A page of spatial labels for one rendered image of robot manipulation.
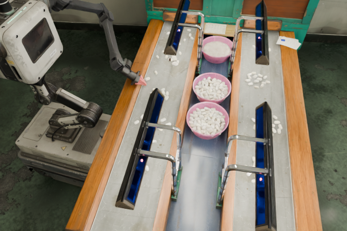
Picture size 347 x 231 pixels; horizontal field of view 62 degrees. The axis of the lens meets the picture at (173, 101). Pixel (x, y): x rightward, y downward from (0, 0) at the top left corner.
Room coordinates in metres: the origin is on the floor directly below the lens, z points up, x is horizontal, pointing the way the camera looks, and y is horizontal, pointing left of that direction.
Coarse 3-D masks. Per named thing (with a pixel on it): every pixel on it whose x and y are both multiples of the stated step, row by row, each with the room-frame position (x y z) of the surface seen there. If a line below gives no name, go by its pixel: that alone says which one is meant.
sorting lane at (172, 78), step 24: (168, 24) 2.15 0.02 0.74; (192, 48) 1.81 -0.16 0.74; (168, 72) 1.54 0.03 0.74; (144, 96) 1.31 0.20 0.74; (168, 120) 1.10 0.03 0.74; (168, 144) 0.92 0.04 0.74; (120, 168) 0.77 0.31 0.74; (144, 192) 0.63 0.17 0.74; (96, 216) 0.51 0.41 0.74; (120, 216) 0.51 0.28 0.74; (144, 216) 0.50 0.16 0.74
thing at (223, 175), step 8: (232, 136) 0.72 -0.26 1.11; (240, 136) 0.71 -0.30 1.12; (248, 136) 0.71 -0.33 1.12; (264, 144) 0.67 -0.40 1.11; (224, 160) 0.71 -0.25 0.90; (224, 168) 0.64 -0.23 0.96; (232, 168) 0.56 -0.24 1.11; (240, 168) 0.56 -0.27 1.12; (248, 168) 0.56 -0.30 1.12; (256, 168) 0.55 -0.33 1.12; (264, 168) 0.56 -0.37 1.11; (224, 176) 0.57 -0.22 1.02; (224, 184) 0.56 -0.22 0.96; (224, 192) 0.57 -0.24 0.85; (216, 200) 0.60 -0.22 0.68; (216, 208) 0.55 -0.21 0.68
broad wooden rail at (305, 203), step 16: (288, 32) 1.94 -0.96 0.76; (288, 48) 1.74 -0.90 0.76; (288, 64) 1.56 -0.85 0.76; (288, 80) 1.40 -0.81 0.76; (288, 96) 1.25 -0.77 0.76; (288, 112) 1.11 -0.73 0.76; (304, 112) 1.11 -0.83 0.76; (288, 128) 0.99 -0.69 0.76; (304, 128) 0.99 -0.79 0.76; (288, 144) 0.89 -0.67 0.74; (304, 144) 0.88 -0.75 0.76; (304, 160) 0.77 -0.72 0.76; (304, 176) 0.68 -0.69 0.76; (304, 192) 0.59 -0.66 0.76; (304, 208) 0.51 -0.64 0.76; (304, 224) 0.43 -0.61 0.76; (320, 224) 0.43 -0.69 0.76
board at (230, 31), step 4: (200, 24) 2.08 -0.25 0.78; (204, 24) 2.08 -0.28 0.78; (204, 28) 2.02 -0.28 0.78; (228, 28) 2.01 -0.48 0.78; (232, 28) 2.01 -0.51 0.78; (204, 32) 1.96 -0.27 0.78; (228, 32) 1.95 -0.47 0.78; (232, 32) 1.95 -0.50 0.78; (228, 36) 1.92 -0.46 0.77; (232, 36) 1.91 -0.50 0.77
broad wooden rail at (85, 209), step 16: (160, 32) 2.03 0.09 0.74; (144, 48) 1.79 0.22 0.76; (144, 64) 1.61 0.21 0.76; (128, 80) 1.44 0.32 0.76; (128, 96) 1.29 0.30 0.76; (128, 112) 1.16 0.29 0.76; (112, 128) 1.03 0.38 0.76; (112, 144) 0.91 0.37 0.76; (96, 160) 0.81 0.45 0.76; (112, 160) 0.82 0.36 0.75; (96, 176) 0.71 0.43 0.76; (80, 192) 0.63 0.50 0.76; (96, 192) 0.62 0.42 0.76; (80, 208) 0.54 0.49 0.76; (96, 208) 0.55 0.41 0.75; (80, 224) 0.46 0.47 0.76
